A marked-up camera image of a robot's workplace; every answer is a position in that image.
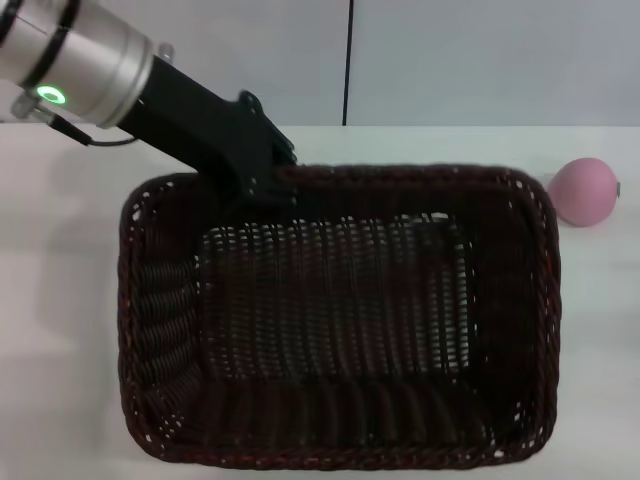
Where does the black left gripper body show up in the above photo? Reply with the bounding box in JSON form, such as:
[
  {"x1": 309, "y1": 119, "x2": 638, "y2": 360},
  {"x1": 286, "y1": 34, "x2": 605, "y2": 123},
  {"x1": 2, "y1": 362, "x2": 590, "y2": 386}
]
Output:
[{"x1": 118, "y1": 54, "x2": 279, "y2": 207}]

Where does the black woven plastic basket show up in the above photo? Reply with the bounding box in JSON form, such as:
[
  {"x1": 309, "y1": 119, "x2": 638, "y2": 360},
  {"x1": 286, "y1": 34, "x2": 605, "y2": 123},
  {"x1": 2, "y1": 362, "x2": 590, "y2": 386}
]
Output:
[{"x1": 117, "y1": 161, "x2": 564, "y2": 477}]

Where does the pink toy peach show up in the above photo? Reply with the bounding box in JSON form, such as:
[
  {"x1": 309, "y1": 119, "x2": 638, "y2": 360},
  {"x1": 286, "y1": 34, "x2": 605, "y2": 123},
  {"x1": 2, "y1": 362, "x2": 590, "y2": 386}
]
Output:
[{"x1": 546, "y1": 156, "x2": 623, "y2": 229}]

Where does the black vertical wall strip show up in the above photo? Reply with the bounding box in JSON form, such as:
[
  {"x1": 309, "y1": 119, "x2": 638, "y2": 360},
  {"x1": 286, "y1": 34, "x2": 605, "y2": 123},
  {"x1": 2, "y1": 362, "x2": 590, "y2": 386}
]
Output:
[{"x1": 341, "y1": 0, "x2": 357, "y2": 127}]

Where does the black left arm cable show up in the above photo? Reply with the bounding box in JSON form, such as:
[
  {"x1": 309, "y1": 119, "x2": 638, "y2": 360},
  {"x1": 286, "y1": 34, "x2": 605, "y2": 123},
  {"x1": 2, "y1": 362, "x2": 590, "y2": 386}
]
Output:
[{"x1": 47, "y1": 112, "x2": 139, "y2": 149}]

